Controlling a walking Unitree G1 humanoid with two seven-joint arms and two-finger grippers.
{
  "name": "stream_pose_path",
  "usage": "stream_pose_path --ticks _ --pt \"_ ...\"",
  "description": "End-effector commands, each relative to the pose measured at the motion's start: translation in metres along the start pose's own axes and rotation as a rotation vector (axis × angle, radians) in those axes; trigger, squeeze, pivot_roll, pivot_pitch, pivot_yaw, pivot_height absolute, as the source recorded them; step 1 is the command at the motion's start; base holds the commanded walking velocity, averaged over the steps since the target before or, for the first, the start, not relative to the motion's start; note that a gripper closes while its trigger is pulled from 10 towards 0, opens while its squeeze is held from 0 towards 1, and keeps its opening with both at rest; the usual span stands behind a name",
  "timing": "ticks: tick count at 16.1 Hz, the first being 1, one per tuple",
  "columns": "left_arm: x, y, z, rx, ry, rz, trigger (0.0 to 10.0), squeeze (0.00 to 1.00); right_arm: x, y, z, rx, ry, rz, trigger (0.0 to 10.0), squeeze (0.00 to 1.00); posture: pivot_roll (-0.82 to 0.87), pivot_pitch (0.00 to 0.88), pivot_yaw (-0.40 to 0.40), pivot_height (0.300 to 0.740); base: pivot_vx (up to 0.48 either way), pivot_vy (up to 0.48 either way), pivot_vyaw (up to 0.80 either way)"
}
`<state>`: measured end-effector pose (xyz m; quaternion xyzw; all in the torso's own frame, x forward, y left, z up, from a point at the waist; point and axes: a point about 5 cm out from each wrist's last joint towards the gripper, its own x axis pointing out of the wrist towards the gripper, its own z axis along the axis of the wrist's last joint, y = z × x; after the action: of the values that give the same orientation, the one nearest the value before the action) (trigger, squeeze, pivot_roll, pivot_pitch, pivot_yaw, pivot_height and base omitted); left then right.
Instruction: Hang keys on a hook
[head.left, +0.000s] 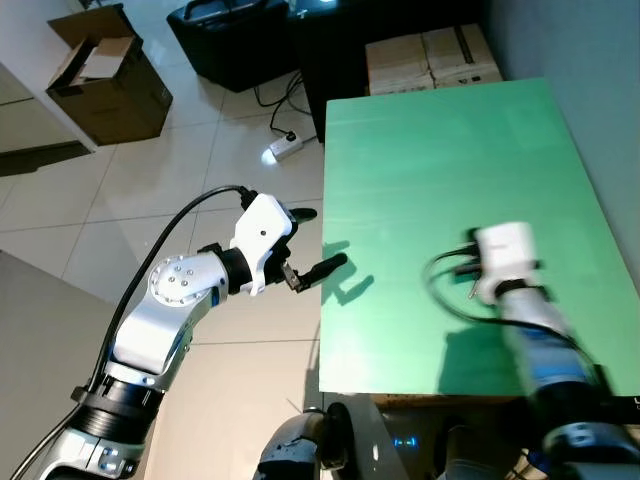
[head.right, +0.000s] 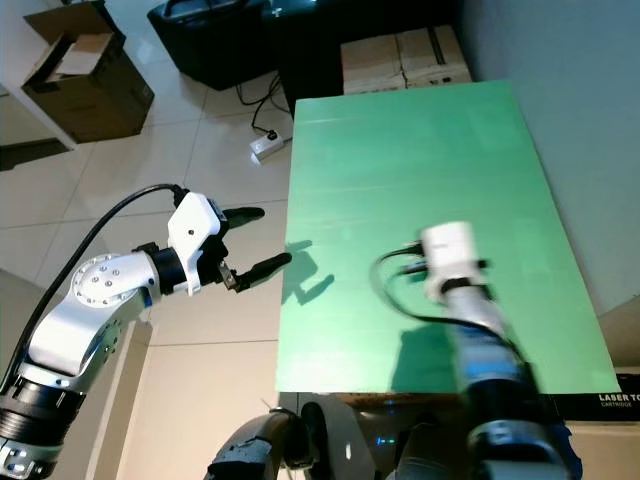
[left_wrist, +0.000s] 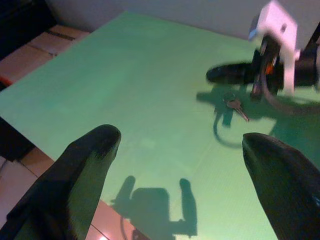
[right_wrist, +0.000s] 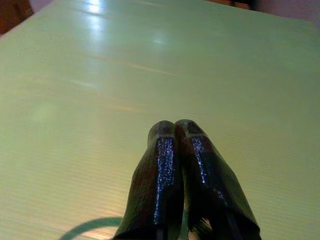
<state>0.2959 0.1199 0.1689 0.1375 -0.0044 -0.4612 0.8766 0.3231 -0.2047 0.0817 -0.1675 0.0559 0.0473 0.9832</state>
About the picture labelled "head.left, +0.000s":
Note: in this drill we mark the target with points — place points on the plain cardboard box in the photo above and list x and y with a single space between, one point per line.
400 65

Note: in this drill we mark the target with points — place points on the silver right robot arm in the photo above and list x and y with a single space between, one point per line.
550 360

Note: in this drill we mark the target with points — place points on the robot right leg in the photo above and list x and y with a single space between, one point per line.
480 460

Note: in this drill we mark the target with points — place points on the black cabinet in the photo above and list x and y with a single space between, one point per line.
335 60

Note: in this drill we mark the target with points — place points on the green table board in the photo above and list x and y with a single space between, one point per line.
450 160

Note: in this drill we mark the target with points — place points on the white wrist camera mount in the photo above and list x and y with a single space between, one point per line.
505 250
262 230

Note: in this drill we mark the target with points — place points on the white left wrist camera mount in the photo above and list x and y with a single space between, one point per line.
262 230

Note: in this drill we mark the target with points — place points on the robot left leg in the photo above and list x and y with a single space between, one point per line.
300 450

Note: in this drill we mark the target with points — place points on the cardboard box with black stripe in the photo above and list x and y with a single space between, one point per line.
480 60

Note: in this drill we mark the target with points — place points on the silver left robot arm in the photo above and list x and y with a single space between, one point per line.
165 300

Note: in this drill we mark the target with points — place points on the robot leg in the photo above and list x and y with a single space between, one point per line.
480 460
300 450

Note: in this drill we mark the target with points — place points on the white power strip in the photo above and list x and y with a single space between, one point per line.
285 148

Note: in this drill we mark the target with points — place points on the black fabric case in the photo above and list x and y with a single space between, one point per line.
235 45

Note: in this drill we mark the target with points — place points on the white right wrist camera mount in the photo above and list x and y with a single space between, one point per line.
505 250

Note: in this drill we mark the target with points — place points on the open dark cardboard box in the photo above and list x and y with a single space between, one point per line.
120 105

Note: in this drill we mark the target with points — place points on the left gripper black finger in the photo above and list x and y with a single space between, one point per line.
303 214
325 268

